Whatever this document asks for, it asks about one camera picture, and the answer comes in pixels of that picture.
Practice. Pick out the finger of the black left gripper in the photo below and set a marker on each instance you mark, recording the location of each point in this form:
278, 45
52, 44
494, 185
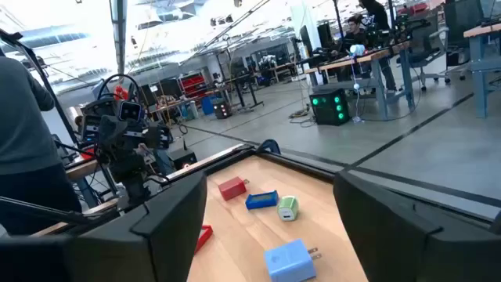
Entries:
112, 135
159, 137

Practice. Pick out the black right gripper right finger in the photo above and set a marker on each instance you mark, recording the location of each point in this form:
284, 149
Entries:
411, 250

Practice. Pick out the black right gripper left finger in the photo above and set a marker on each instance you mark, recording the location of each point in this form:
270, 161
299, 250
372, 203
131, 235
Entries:
117, 254

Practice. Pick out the red plastic case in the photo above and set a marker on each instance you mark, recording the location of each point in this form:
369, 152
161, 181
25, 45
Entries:
205, 234

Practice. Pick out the light blue wall charger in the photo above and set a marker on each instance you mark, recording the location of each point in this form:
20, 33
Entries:
289, 262

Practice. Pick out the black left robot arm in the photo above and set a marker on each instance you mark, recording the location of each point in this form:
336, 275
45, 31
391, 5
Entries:
135, 188

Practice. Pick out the black office chair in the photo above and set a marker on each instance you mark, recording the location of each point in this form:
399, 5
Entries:
462, 27
424, 43

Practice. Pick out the black power box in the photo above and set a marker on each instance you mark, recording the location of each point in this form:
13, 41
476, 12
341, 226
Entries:
182, 157

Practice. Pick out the red round object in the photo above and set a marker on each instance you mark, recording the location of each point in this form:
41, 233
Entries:
120, 92

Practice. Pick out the wooden workbench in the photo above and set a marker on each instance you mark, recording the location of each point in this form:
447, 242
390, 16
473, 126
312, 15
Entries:
80, 168

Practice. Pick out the blue storage bin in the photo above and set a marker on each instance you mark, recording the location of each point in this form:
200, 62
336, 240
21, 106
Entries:
207, 105

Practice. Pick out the red parts shelf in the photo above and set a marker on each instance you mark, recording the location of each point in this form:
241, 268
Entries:
192, 84

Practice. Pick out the small black computer box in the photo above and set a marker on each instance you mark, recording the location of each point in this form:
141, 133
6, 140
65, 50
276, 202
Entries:
222, 109

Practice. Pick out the person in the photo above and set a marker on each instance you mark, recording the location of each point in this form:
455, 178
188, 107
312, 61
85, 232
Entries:
375, 15
354, 37
27, 137

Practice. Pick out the grey building pillar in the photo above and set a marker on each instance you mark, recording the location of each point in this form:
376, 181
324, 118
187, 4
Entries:
118, 35

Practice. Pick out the black standing desk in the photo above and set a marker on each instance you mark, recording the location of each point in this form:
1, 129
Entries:
242, 80

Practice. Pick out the blue clamp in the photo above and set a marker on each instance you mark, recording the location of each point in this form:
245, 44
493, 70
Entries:
270, 146

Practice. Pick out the dark blue plastic case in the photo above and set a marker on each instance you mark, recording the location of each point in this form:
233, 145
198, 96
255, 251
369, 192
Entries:
261, 200

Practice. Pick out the black computer tower green lights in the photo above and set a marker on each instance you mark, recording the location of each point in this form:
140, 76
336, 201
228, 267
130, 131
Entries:
329, 107

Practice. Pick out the black monitor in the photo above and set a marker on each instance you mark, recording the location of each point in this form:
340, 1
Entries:
306, 39

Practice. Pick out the wooden desk blue legs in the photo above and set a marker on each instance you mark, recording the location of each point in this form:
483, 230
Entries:
479, 51
368, 58

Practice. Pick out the white round device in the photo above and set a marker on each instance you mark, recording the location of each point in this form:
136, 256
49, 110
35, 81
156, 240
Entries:
357, 49

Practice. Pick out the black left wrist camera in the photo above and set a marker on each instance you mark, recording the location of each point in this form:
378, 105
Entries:
130, 111

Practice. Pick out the black rig post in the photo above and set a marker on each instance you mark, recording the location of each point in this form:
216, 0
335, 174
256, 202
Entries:
43, 82

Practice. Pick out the red wall charger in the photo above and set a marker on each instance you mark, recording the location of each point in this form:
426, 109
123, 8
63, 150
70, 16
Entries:
232, 189

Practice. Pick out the green white wall charger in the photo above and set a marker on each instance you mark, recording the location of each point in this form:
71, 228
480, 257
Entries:
287, 207

